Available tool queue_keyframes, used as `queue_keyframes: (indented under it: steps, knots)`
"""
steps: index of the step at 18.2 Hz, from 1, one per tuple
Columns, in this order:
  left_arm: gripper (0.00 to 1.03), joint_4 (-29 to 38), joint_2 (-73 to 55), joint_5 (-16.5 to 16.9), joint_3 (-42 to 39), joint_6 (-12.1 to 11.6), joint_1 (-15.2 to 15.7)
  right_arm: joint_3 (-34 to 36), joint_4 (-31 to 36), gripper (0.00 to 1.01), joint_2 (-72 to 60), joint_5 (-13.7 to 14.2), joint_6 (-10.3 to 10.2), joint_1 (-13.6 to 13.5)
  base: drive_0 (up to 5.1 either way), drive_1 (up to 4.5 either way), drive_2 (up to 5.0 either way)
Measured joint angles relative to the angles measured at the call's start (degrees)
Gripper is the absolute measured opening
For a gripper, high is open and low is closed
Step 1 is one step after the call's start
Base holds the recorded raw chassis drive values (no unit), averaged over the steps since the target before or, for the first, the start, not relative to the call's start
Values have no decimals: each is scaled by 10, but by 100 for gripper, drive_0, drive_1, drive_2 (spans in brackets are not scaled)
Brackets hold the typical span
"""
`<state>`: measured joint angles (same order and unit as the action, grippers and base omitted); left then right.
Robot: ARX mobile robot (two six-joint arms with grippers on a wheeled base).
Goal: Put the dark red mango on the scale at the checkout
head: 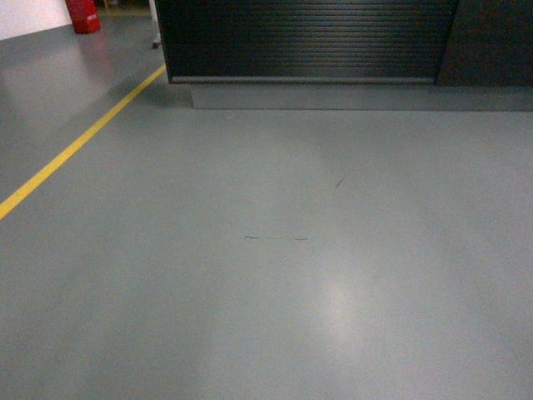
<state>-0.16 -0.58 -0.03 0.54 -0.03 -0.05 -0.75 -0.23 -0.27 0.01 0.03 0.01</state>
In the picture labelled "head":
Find black checkout counter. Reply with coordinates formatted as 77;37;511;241
156;1;532;112

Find red fire extinguisher box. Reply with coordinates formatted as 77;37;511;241
65;0;101;34

